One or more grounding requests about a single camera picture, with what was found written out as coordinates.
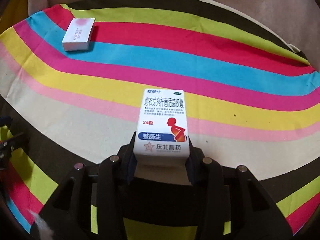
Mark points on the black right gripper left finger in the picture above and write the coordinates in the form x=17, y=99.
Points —
x=89, y=202

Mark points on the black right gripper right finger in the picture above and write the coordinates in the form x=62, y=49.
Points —
x=235, y=192

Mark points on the white red-blue medicine box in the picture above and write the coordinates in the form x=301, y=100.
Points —
x=162, y=130

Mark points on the white pink-stained box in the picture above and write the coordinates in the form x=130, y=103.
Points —
x=78, y=34

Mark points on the colourful striped cloth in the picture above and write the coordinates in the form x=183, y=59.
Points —
x=251, y=99

